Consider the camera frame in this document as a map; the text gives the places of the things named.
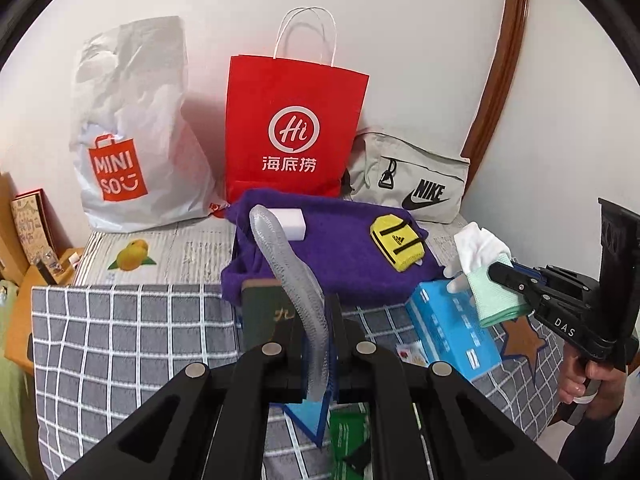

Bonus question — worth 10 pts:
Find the pale green hanging cloth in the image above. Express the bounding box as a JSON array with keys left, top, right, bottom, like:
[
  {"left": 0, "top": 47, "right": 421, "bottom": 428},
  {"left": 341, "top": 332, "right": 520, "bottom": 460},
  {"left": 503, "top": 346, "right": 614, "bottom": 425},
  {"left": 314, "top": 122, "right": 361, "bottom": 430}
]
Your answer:
[{"left": 0, "top": 280, "right": 23, "bottom": 461}]

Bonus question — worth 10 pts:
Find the purple towel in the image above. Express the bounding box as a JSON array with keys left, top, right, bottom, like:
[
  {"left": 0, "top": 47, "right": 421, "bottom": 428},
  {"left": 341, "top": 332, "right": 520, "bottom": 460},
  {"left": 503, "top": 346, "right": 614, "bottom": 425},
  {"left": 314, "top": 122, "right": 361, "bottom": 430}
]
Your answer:
[{"left": 221, "top": 188, "right": 443, "bottom": 308}]

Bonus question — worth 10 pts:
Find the person's right forearm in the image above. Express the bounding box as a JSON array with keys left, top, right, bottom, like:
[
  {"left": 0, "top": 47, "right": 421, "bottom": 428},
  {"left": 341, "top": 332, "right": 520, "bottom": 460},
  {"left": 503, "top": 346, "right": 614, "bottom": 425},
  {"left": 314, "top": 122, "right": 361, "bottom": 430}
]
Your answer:
[{"left": 552, "top": 400, "right": 622, "bottom": 467}]

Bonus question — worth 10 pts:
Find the fruit print bedsheet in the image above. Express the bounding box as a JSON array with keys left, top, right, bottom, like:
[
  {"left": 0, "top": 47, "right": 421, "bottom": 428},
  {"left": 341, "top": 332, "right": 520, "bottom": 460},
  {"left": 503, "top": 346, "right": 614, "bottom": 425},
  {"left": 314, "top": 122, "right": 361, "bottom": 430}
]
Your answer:
[{"left": 72, "top": 215, "right": 473, "bottom": 288}]

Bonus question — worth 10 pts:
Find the clear plastic ridged strip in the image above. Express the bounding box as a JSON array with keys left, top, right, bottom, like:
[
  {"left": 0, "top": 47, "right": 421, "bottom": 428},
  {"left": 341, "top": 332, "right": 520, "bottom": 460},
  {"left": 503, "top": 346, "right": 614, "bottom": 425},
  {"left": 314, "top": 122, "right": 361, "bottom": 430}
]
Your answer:
[{"left": 249, "top": 205, "right": 333, "bottom": 401}]

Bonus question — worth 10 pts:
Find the person's right hand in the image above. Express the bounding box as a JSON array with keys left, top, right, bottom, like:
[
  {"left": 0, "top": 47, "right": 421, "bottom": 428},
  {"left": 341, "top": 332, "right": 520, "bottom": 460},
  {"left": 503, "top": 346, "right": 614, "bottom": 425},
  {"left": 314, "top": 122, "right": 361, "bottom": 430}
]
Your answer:
[{"left": 557, "top": 342, "right": 630, "bottom": 413}]

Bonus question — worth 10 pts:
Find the green wet wipe packet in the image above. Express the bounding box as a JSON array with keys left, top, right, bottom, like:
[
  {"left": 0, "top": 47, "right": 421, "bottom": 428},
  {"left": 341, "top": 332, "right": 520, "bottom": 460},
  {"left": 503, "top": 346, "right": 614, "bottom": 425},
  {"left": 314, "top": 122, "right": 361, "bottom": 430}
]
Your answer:
[{"left": 327, "top": 407, "right": 373, "bottom": 480}]

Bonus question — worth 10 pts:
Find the red paper bag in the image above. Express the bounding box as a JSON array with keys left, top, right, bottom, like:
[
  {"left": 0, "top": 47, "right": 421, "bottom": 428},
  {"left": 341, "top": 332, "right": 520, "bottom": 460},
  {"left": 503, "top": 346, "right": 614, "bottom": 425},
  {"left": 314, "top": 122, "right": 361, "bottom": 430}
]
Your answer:
[{"left": 225, "top": 6, "right": 371, "bottom": 203}]

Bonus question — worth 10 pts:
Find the grey waist bag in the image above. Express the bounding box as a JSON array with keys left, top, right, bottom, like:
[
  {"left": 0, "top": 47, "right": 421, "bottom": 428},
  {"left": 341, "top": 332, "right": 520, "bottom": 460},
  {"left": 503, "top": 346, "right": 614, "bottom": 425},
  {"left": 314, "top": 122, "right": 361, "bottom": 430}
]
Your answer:
[{"left": 342, "top": 127, "right": 472, "bottom": 225}]

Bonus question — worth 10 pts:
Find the fruit print sachet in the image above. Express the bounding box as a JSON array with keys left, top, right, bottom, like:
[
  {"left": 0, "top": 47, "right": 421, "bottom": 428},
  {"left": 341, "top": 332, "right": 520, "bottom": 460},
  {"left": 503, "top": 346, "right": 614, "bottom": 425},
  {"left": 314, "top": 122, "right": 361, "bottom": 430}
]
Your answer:
[{"left": 395, "top": 342, "right": 427, "bottom": 367}]

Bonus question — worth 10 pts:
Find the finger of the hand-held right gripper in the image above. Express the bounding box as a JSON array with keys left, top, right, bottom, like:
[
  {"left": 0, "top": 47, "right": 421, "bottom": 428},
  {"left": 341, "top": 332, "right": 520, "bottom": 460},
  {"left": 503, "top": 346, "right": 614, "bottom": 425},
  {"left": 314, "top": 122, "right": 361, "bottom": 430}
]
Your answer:
[
  {"left": 511, "top": 259, "right": 549, "bottom": 283},
  {"left": 487, "top": 261, "right": 542, "bottom": 312}
]

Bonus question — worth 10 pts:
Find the grey checkered quilt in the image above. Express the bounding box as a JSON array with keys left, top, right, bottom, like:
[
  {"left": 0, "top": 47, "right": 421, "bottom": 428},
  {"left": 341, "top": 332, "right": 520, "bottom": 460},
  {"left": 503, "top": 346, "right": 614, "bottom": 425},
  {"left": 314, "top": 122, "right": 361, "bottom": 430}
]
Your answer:
[{"left": 30, "top": 282, "right": 566, "bottom": 480}]

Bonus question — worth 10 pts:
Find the blue tissue pack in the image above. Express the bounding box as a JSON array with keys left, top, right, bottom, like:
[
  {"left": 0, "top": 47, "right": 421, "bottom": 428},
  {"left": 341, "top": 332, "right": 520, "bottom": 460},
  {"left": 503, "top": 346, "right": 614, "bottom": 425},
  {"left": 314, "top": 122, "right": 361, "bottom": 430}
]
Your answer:
[{"left": 405, "top": 280, "right": 503, "bottom": 382}]

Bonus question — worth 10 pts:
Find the light green cloth square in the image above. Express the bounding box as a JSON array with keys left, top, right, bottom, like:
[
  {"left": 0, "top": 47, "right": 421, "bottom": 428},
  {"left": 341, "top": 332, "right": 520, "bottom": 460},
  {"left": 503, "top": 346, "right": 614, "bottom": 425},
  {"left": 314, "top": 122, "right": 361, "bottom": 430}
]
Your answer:
[{"left": 467, "top": 255, "right": 531, "bottom": 328}]

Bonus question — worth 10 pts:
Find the brown book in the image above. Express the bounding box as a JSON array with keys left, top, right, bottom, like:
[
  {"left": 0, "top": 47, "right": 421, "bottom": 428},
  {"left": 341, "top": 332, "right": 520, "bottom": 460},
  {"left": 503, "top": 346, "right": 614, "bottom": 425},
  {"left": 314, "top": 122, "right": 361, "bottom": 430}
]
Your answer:
[{"left": 11, "top": 189, "right": 57, "bottom": 266}]

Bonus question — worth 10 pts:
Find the wooden bedside cabinet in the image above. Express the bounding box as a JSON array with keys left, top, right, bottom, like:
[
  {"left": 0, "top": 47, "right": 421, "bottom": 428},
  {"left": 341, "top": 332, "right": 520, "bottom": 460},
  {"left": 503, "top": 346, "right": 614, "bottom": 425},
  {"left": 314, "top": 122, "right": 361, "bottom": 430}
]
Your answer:
[{"left": 0, "top": 170, "right": 86, "bottom": 376}]

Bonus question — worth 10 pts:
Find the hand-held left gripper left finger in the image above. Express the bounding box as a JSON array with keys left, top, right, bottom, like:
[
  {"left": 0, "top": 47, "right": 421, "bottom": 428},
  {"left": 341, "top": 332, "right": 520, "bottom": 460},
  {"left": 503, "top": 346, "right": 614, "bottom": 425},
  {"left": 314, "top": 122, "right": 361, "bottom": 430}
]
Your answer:
[{"left": 57, "top": 316, "right": 307, "bottom": 480}]

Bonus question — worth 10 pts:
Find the dark green booklet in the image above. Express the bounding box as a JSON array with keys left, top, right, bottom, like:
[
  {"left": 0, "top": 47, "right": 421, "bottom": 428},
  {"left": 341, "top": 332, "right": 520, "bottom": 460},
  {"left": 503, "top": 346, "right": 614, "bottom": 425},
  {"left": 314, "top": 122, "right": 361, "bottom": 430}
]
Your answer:
[{"left": 241, "top": 280, "right": 287, "bottom": 358}]

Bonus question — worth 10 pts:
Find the wooden door frame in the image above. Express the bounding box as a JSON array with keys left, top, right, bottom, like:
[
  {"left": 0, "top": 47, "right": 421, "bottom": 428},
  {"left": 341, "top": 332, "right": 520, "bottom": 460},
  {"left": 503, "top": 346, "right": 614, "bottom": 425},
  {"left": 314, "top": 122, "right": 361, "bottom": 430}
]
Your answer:
[{"left": 460, "top": 0, "right": 531, "bottom": 161}]

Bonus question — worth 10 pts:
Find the white plastic shopping bag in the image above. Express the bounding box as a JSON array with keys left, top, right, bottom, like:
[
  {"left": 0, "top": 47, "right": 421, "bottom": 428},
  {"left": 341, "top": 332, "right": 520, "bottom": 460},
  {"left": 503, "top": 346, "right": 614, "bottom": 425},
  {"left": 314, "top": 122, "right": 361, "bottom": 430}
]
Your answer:
[{"left": 70, "top": 16, "right": 228, "bottom": 233}]

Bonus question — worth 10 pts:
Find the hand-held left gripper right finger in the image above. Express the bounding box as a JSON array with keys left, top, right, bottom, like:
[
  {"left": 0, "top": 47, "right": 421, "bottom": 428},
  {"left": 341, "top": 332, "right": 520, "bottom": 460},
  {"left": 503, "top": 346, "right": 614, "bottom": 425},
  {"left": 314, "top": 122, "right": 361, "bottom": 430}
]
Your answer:
[{"left": 327, "top": 294, "right": 573, "bottom": 480}]

